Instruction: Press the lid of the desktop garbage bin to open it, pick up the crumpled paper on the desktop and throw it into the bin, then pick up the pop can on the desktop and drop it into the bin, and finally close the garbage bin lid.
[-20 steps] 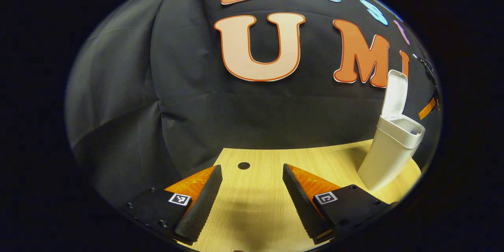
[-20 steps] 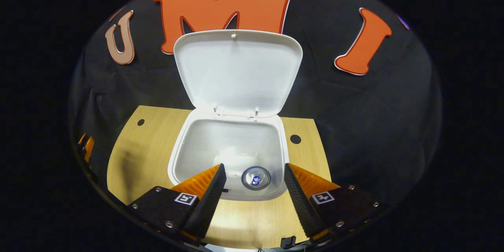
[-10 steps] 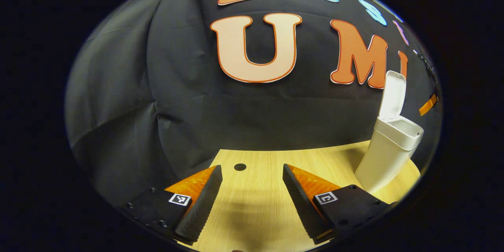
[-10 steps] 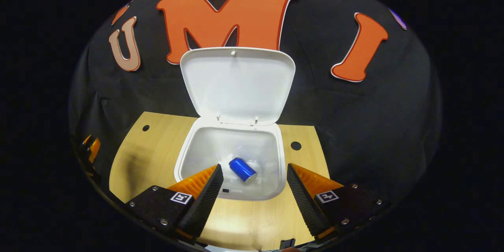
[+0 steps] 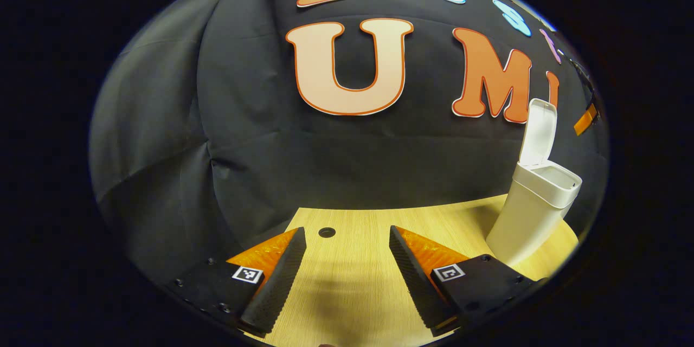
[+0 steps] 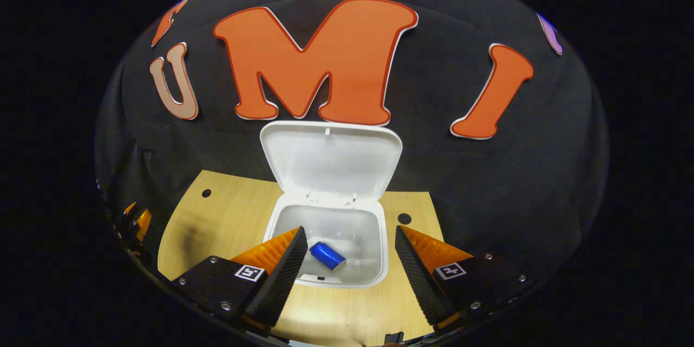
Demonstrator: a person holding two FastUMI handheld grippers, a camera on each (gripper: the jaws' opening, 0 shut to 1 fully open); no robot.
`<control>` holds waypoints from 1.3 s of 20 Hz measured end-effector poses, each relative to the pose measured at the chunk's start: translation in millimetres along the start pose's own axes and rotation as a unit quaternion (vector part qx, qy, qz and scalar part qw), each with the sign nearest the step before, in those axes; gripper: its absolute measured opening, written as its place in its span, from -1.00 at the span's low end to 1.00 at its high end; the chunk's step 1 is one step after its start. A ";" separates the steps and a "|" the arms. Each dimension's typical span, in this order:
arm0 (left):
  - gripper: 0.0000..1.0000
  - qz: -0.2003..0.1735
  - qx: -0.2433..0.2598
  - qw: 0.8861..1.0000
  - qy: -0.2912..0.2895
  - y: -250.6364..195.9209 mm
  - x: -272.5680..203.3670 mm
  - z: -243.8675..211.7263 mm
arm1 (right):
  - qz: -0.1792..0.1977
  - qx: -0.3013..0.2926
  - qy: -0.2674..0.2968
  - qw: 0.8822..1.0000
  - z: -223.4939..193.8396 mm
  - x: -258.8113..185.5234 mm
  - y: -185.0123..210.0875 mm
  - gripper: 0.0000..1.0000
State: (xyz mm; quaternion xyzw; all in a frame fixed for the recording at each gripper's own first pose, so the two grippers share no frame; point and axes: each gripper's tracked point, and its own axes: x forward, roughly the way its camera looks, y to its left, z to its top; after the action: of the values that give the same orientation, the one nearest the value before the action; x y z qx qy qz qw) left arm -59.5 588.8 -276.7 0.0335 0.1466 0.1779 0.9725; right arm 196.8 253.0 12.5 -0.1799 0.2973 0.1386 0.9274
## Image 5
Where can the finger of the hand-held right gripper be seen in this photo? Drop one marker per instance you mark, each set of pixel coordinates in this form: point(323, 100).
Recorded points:
point(585, 119)

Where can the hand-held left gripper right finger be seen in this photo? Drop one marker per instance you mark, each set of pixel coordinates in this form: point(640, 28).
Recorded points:
point(415, 282)

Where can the white desktop garbage bin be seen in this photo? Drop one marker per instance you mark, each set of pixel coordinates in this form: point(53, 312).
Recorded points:
point(526, 217)

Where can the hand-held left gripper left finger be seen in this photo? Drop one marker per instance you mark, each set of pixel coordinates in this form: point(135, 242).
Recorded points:
point(279, 282)

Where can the wooden desktop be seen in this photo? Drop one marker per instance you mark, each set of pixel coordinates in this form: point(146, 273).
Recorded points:
point(352, 282)

